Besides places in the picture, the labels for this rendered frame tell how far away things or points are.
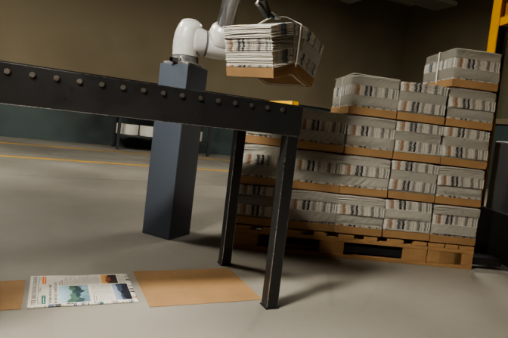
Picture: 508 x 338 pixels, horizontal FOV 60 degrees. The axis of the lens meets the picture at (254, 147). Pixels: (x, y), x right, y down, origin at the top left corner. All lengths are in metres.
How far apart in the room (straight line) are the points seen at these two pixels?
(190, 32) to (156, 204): 1.01
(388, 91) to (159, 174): 1.40
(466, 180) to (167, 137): 1.77
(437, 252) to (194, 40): 1.89
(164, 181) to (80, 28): 6.60
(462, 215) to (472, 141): 0.45
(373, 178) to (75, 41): 7.11
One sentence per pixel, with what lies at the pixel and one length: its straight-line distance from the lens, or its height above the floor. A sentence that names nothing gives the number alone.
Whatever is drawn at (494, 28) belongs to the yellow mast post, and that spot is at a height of 1.58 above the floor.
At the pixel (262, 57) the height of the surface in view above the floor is 1.00.
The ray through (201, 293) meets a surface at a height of 0.00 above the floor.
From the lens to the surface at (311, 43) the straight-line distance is 2.13.
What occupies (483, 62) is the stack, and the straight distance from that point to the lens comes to 2.93.
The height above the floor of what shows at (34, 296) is 0.01.
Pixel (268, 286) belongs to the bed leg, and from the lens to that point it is 1.79.
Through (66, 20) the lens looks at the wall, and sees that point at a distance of 8.94.
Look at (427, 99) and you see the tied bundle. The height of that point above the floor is 0.97.
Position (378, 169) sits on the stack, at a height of 0.54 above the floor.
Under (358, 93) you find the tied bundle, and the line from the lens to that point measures 2.59.
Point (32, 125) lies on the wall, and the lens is 8.82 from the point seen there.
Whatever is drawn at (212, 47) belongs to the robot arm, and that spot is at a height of 1.13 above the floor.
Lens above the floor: 0.70
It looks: 3 degrees down
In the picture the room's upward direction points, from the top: 7 degrees clockwise
